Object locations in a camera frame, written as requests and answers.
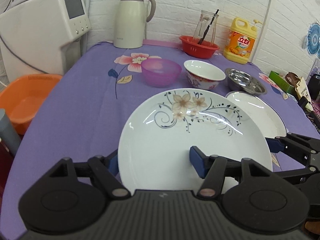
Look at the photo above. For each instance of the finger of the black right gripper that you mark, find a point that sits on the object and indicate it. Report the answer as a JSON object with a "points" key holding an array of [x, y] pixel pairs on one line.
{"points": [[287, 144]]}

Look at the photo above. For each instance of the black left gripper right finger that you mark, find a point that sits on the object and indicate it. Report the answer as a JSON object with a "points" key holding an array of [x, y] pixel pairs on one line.
{"points": [[213, 170]]}

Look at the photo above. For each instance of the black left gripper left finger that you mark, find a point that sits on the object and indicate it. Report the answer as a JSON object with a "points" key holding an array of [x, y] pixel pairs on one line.
{"points": [[102, 173]]}

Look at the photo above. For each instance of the white floral plate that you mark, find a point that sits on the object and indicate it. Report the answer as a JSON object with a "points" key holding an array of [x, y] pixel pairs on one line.
{"points": [[153, 151]]}

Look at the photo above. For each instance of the white floral ceramic bowl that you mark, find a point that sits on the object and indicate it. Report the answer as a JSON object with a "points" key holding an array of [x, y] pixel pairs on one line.
{"points": [[203, 75]]}

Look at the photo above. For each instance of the purple plastic bowl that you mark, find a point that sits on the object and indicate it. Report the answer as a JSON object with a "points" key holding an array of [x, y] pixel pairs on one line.
{"points": [[160, 72]]}

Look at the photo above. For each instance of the plain white plate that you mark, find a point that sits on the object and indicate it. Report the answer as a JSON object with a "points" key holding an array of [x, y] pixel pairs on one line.
{"points": [[264, 116]]}

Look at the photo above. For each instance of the purple floral tablecloth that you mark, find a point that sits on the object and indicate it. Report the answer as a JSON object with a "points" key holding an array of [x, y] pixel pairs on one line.
{"points": [[82, 117]]}

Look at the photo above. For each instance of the green box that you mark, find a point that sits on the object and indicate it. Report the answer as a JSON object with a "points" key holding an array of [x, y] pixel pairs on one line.
{"points": [[282, 83]]}

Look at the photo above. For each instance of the beige paper bag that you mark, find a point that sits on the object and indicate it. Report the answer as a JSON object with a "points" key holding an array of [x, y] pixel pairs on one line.
{"points": [[303, 92]]}

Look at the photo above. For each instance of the brown bag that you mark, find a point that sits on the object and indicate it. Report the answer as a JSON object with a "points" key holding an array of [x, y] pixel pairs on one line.
{"points": [[292, 79]]}

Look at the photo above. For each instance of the stainless steel bowl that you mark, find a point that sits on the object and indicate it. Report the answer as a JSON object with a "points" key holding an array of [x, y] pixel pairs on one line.
{"points": [[238, 80]]}

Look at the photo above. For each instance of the grey cylinder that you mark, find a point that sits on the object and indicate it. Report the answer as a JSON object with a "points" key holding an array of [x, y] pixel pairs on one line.
{"points": [[8, 134]]}

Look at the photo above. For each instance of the yellow dish soap bottle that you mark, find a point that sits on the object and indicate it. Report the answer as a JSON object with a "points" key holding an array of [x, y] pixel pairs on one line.
{"points": [[240, 41]]}

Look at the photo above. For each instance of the orange plastic basin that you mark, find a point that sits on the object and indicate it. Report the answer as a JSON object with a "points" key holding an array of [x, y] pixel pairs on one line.
{"points": [[23, 97]]}

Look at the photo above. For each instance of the red plastic colander basket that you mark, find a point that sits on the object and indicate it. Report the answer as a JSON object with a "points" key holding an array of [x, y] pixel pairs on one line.
{"points": [[200, 51]]}

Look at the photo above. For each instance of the black straw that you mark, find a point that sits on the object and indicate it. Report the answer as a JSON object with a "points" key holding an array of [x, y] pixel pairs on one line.
{"points": [[207, 27]]}

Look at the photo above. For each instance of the clear glass jar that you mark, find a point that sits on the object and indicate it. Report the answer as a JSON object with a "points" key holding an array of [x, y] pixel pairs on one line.
{"points": [[206, 27]]}

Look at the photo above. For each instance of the white water dispenser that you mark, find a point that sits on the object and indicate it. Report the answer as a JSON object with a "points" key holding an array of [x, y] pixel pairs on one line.
{"points": [[42, 37]]}

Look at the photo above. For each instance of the white thermos jug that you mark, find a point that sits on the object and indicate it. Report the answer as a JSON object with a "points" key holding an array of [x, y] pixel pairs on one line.
{"points": [[130, 22]]}

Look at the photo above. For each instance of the blue wall decoration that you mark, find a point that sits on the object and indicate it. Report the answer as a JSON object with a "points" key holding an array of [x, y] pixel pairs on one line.
{"points": [[311, 40]]}

